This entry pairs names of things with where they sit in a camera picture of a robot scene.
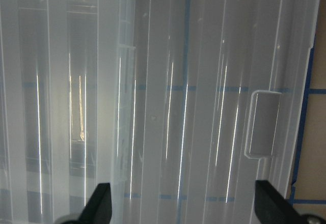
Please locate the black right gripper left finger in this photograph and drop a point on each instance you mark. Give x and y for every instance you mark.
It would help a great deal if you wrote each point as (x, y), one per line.
(98, 209)

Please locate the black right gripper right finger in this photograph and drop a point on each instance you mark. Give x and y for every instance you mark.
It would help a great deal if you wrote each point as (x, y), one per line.
(271, 207)

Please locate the clear plastic storage box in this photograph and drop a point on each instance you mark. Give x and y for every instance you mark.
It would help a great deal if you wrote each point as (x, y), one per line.
(66, 75)

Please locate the clear plastic box lid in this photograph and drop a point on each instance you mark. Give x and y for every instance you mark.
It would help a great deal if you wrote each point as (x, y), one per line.
(216, 103)

